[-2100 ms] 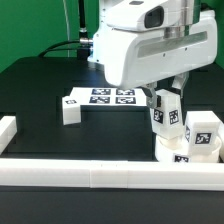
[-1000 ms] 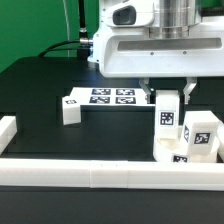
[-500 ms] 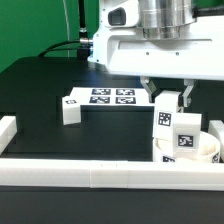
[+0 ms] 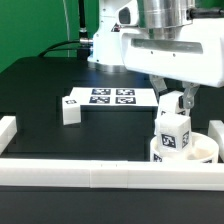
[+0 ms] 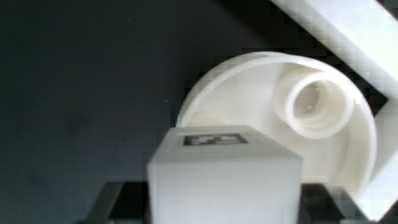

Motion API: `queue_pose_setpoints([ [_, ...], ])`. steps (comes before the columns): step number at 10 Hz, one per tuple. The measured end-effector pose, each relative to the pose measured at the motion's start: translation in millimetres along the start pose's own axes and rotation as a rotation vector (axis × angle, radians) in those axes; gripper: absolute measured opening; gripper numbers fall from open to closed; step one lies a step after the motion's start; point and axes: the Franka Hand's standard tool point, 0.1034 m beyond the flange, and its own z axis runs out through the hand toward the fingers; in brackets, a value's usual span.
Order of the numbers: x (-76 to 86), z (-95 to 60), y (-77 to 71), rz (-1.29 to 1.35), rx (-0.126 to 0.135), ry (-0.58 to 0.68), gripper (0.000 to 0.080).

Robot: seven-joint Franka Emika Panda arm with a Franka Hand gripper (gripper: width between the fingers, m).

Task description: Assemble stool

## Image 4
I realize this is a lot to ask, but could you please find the black cable connector block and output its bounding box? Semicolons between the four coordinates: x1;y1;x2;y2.
77;47;90;60

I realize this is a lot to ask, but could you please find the thin white cable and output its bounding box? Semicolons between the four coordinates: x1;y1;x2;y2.
62;0;72;58

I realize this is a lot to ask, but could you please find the white marker sheet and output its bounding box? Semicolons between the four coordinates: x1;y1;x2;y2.
71;87;158;107

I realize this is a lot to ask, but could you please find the black thick cable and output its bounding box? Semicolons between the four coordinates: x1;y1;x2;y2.
37;0;94;59

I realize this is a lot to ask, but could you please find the white front fence wall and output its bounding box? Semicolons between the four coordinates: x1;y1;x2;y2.
0;158;224;191

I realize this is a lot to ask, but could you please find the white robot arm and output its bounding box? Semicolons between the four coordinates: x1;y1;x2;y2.
88;0;224;109

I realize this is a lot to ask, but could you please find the white left fence wall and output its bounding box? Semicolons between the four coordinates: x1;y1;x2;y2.
0;116;17;155

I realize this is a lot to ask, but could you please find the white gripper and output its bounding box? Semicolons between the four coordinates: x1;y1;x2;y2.
116;4;224;109

